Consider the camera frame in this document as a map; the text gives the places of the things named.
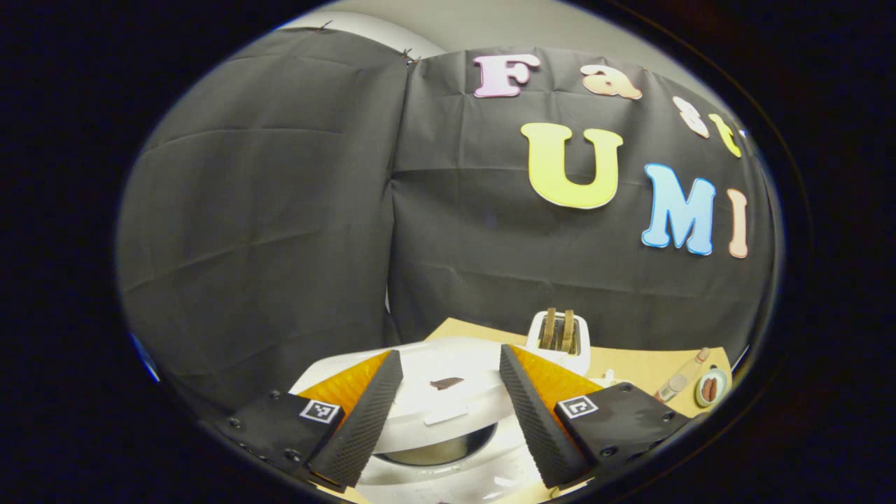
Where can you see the white toaster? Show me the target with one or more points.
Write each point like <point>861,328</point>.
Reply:
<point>577,360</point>

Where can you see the brown bread slice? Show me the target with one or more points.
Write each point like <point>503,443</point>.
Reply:
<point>568,329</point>
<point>549,327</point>

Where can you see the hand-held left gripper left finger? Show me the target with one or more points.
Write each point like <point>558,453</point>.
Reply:
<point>364,427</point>

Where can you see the white rice cooker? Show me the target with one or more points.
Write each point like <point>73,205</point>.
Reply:
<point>448,409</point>

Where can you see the pale green plate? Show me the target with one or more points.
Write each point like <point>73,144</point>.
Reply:
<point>722,381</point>

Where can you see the black backdrop cloth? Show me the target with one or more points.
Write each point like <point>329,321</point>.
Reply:
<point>280,210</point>

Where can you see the clear plastic water bottle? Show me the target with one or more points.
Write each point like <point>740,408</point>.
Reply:
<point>675,385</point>

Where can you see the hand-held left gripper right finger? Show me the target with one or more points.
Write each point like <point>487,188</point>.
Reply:
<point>535,420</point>

